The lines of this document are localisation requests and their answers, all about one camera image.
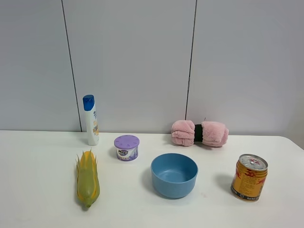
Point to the purple air freshener tub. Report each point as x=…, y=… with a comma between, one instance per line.
x=126, y=147

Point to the blue plastic bowl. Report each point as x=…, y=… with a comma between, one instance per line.
x=173, y=175

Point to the pink rolled towel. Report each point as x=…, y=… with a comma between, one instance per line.
x=186, y=133

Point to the white blue-capped lotion bottle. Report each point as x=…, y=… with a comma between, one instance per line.
x=91, y=120

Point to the yellow green toy corn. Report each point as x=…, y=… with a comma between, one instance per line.
x=88, y=187

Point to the gold red drink can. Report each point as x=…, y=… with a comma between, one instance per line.
x=250, y=176

